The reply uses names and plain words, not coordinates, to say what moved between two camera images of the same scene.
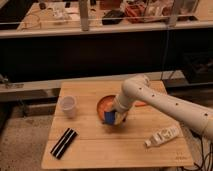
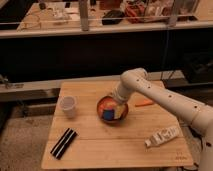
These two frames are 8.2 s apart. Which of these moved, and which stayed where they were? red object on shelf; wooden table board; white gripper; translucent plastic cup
Moved: white gripper
Stayed: translucent plastic cup; red object on shelf; wooden table board
